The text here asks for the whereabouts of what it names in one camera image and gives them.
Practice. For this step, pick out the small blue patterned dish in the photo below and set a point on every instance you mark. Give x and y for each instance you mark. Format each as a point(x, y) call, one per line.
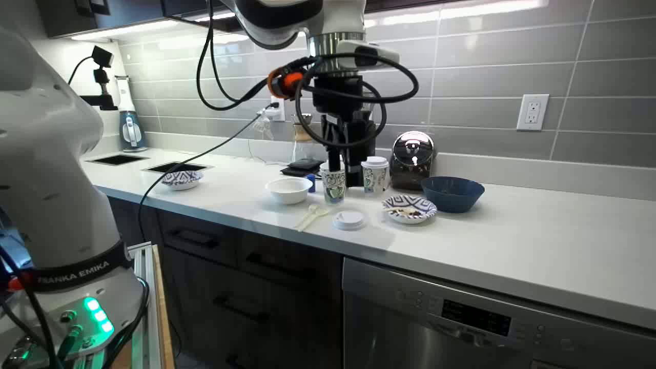
point(181, 179)

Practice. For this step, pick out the black digital scale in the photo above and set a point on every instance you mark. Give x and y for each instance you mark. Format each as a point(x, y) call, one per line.
point(304, 166)

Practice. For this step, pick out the white plastic cup lid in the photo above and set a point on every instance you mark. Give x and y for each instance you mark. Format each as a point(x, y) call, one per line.
point(350, 219)

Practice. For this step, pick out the dark blue bowl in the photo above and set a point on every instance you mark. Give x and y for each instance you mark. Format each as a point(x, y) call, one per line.
point(451, 193)

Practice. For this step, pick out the dark wood cabinet drawer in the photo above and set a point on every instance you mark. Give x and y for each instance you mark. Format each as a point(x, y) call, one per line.
point(289, 263)
point(197, 239)

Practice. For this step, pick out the dark rectangular counter inset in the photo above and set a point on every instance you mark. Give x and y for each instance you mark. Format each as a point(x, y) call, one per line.
point(118, 158)
point(177, 166)

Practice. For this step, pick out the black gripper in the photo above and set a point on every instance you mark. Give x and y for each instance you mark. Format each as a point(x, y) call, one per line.
point(340, 95)

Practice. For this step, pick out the chrome round kettle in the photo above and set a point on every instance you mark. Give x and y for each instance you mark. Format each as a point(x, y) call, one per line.
point(414, 158)

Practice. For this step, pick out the small blue object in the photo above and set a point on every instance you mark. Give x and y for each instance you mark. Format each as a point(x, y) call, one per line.
point(313, 181)

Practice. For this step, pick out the empty white wall outlet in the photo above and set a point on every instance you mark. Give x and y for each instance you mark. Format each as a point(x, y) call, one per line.
point(532, 111)

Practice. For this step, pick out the white ceramic bowl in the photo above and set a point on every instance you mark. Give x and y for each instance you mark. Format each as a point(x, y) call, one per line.
point(289, 189)

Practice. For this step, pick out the white outlet with adapter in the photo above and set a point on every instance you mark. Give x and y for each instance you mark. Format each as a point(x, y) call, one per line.
point(278, 110)

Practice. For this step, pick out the white robot stand frame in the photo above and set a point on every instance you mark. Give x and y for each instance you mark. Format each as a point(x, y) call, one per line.
point(157, 309)

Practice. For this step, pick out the dark upper cabinet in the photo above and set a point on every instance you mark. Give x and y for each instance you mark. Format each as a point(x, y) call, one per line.
point(130, 13)

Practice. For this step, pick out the dark wood lower cabinet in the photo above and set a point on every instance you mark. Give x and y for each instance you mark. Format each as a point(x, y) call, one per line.
point(254, 321)

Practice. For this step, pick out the black camera on stand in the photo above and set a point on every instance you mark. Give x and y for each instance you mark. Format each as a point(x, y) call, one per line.
point(104, 76)

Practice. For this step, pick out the open patterned paper cup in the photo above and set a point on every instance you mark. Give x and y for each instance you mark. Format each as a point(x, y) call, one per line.
point(333, 187)

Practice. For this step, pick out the blue patterned plate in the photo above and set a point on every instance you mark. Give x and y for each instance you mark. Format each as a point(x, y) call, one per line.
point(408, 208)

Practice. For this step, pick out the white blue countertop appliance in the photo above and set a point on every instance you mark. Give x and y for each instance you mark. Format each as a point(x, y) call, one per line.
point(128, 124)

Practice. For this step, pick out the stainless steel dishwasher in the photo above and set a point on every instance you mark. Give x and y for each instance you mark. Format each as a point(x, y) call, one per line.
point(478, 321)

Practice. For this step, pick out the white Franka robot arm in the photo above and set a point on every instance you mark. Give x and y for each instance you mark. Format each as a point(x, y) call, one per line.
point(49, 172)

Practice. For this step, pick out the lidded patterned paper cup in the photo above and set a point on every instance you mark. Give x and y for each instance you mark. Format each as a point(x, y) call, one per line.
point(376, 178)

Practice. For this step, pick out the glass pour-over carafe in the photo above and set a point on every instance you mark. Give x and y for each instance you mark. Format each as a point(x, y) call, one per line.
point(302, 145)

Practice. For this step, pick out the cream plastic fork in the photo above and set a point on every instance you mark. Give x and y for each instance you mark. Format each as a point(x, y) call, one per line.
point(311, 219)

